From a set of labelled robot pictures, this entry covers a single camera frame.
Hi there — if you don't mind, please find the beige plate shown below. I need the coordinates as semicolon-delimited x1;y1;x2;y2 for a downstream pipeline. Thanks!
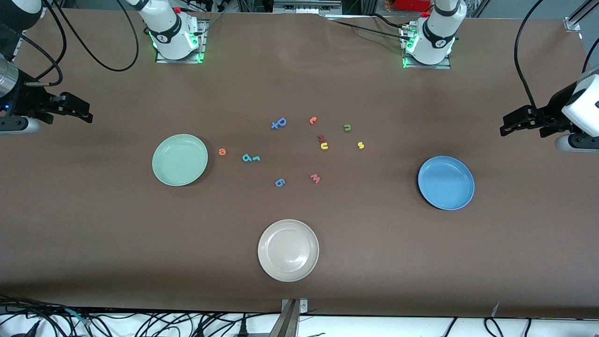
257;219;320;282

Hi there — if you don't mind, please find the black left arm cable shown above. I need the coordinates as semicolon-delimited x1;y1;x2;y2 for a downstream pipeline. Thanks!
514;0;599;110

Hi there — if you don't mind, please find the brown paper table cover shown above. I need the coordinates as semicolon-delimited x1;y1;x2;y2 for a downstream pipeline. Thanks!
0;8;599;320

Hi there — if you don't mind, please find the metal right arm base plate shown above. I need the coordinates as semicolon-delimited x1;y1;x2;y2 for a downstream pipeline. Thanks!
155;19;207;64

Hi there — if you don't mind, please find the red box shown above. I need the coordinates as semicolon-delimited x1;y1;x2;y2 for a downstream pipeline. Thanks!
394;0;432;12

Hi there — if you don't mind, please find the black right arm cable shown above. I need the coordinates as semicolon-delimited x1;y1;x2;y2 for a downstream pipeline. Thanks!
9;0;140;87

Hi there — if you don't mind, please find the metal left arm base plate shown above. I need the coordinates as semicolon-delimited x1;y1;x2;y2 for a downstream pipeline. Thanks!
402;26;452;70

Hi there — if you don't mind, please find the aluminium profile bar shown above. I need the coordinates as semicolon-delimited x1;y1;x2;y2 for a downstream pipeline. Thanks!
564;0;599;32

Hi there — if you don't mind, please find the blue plate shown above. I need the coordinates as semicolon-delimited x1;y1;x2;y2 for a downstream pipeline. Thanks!
417;156;475;211

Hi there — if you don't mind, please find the teal cable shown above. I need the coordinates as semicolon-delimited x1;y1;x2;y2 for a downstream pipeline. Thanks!
66;308;90;327

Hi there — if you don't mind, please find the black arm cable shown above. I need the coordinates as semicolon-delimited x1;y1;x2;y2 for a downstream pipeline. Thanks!
9;0;140;87
514;0;599;110

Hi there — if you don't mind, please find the pale green plate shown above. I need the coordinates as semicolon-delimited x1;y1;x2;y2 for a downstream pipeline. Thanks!
152;134;209;187

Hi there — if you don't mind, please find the black cable on table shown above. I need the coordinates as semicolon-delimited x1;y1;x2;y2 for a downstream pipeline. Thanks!
328;13;412;42

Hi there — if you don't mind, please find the black metal rack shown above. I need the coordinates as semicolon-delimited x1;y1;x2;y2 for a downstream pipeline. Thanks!
273;0;342;15

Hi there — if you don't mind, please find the metal table bracket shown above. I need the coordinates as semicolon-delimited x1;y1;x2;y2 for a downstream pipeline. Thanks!
269;299;308;337

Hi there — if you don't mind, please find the black looped cable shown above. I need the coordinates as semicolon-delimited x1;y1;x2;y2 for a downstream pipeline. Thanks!
483;317;505;337

